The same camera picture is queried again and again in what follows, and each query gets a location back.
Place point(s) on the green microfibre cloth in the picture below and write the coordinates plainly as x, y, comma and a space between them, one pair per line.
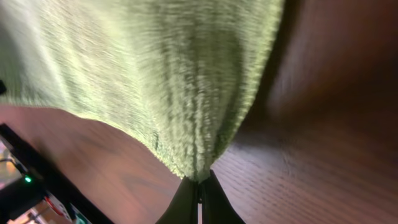
178, 76

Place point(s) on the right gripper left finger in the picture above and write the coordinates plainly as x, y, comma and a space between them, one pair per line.
183, 209

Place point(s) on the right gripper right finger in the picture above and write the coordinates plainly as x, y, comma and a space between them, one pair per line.
215, 206

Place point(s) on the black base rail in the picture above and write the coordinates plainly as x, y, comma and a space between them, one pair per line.
40, 181

